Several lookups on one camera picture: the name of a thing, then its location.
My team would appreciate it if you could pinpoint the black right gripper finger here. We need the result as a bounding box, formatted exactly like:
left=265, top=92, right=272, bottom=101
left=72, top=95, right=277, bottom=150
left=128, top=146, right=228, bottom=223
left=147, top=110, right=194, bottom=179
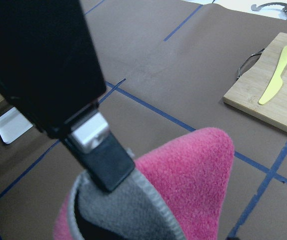
left=0, top=0, right=135, bottom=192

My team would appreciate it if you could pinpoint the pink and grey cloth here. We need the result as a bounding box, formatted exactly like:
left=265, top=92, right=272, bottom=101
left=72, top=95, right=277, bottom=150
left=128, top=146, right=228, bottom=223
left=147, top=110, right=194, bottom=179
left=53, top=127, right=234, bottom=240

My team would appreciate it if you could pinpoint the white rectangular tray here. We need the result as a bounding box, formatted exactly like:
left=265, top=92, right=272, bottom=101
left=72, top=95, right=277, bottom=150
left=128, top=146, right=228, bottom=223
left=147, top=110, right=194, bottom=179
left=0, top=107, right=33, bottom=145

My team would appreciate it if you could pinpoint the yellow plastic knife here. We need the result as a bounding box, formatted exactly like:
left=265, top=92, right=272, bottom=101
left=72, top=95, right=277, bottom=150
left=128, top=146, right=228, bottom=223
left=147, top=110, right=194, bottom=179
left=258, top=45, right=287, bottom=105

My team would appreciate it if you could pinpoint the bamboo cutting board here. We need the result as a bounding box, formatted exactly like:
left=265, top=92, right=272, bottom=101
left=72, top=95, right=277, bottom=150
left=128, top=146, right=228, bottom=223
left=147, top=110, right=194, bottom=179
left=223, top=32, right=287, bottom=132

